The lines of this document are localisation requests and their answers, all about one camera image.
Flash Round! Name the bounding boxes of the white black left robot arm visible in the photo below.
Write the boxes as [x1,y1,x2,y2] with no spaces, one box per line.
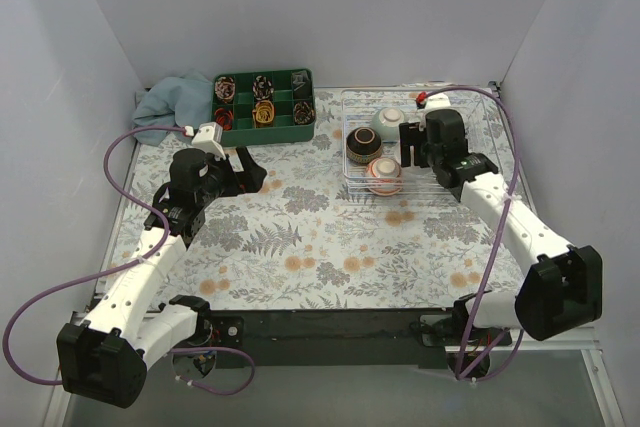
[56,147,266,408]

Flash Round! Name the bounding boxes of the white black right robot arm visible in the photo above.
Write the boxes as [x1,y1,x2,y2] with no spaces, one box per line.
[399,109,603,345]

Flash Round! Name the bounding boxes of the pale green bowl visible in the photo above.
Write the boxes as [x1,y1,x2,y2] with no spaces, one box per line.
[370,107,406,142]

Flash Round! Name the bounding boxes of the black gold bowl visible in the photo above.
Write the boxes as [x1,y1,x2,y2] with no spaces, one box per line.
[345,127,382,165]

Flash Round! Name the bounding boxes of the orange black rolled band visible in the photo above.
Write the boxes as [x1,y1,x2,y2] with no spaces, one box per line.
[213,107,234,131]

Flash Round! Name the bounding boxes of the yellow rolled band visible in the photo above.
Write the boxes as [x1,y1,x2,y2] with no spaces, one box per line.
[252,100,275,128]

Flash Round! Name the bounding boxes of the green compartment organizer tray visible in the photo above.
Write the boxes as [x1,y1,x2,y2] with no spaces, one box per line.
[211,68,316,147]

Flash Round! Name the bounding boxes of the light blue denim cloth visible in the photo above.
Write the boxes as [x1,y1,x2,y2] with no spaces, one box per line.
[132,71,213,129]

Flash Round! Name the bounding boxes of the brown floral rolled band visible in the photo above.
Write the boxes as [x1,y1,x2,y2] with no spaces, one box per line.
[293,101,315,125]

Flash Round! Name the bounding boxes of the pink black rolled band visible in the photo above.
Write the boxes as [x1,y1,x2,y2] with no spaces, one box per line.
[214,76,236,104]

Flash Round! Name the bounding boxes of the black white rolled band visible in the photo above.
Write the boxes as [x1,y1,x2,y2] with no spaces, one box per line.
[252,75,274,101]

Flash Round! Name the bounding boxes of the grey folded item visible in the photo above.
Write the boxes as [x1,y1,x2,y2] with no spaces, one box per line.
[291,70,312,99]

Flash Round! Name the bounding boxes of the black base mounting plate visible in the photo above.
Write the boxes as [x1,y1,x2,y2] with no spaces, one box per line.
[177,308,467,369]

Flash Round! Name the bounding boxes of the white wire dish rack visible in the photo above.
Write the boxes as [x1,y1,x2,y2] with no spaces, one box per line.
[341,86,512,198]

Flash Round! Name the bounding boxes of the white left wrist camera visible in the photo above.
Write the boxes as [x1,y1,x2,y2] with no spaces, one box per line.
[191,122,225,160]

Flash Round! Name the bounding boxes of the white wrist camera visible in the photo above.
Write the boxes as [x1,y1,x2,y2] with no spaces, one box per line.
[191,122,225,160]
[415,92,451,130]

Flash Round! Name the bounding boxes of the white orange ring bowl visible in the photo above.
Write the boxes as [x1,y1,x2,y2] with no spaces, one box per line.
[365,157,403,196]

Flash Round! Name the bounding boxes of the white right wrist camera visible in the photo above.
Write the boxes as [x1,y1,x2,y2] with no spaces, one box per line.
[415,92,451,130]

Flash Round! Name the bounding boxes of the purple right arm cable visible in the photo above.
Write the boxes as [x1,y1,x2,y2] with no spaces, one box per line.
[422,87,525,381]

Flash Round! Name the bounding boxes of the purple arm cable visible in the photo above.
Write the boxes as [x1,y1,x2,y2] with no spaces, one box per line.
[2,125,256,396]
[422,87,525,381]

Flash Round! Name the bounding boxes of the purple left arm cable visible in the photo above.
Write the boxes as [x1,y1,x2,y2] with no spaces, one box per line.
[2,125,256,396]

